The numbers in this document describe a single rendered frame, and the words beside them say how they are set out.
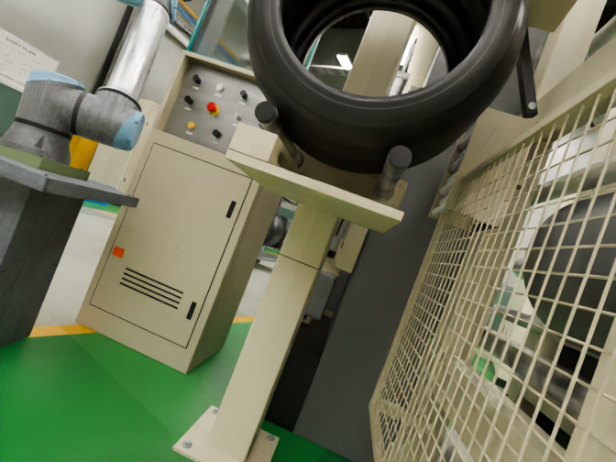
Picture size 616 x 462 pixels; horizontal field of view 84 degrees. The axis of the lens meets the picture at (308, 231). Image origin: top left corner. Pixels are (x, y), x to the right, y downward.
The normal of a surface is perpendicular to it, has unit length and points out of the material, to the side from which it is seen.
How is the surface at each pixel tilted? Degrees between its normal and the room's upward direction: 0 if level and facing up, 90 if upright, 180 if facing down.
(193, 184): 90
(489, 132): 90
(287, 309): 90
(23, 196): 90
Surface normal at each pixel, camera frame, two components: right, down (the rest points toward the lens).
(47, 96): 0.37, 0.09
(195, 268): -0.13, -0.07
